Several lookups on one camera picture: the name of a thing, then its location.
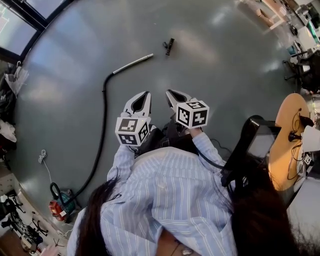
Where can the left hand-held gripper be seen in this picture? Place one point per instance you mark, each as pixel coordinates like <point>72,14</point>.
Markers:
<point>130,130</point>

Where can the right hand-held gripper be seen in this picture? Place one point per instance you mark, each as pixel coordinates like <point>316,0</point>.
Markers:
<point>192,115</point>

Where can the black vacuum floor nozzle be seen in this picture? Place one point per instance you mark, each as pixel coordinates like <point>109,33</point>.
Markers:
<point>169,47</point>

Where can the person's left forearm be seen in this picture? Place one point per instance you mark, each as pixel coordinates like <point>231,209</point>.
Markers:
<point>122,160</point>

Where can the person's right forearm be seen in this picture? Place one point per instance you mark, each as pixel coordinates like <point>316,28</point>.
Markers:
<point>207,150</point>

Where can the green red vacuum cleaner body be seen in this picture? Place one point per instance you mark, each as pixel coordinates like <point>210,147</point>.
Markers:
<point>62,203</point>

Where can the person's dark trousers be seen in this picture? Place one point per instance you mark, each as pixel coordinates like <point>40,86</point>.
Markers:
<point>170,140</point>

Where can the round wooden table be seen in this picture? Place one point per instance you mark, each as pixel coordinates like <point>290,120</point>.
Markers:
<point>282,140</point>

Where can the brown cardboard box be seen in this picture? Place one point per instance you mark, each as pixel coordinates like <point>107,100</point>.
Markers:
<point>265,16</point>

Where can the transparent umbrella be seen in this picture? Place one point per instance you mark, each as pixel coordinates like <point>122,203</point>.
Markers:
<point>17,77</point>

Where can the black office chair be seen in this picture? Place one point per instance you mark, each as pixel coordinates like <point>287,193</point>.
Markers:
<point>307,72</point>

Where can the black framed window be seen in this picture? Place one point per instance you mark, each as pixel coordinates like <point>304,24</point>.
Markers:
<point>32,20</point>

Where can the white cloth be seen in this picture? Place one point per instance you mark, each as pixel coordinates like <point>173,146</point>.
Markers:
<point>6,130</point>

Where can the white device on table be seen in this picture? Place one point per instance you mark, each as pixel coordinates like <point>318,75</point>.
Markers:
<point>311,137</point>

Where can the black tripod stands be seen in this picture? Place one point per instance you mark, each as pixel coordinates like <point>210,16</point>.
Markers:
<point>30,227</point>

